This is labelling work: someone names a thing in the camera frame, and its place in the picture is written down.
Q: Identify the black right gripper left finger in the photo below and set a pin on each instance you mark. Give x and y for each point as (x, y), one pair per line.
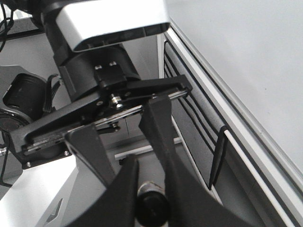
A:
(116, 206)

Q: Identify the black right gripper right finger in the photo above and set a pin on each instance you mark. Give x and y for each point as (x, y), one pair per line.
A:
(191, 205)

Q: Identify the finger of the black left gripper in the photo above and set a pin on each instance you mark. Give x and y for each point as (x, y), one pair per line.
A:
(85, 143)
(158, 132)

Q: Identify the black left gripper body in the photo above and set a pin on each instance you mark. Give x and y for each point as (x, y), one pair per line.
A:
(116, 92)

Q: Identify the white whiteboard marker pen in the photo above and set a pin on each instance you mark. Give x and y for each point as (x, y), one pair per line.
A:
(152, 208)

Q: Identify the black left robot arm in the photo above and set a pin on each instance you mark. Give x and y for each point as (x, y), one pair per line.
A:
(26, 96)

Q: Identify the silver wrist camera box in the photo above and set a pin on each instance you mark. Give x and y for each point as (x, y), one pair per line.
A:
(93, 24)

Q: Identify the white metal stand frame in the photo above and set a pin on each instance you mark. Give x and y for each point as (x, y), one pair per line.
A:
(42, 194)

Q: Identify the white horizontal rail bar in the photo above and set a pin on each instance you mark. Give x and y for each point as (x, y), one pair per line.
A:
(281, 212)

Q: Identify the whiteboard with aluminium frame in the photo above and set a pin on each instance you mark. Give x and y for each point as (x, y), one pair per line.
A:
(256, 47)

